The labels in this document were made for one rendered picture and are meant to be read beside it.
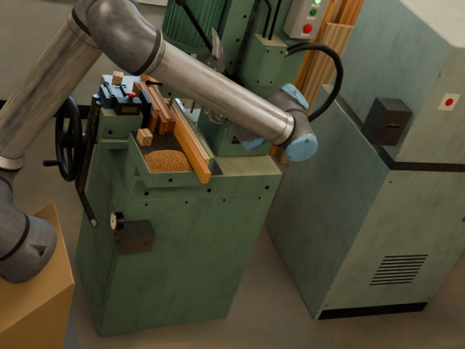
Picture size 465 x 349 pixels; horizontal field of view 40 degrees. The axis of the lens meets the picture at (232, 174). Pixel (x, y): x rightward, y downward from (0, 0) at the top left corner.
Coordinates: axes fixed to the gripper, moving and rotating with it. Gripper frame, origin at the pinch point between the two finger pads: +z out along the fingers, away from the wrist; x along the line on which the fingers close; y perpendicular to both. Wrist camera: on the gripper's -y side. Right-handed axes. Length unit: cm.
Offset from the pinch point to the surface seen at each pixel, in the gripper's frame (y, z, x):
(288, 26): -21.0, -8.6, -29.3
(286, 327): -105, -103, 34
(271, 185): -55, -47, 4
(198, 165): -18.3, -29.1, 19.6
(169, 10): -13.0, 15.5, -0.6
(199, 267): -68, -58, 46
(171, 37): -16.1, 8.8, 3.7
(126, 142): -27.1, -8.5, 36.1
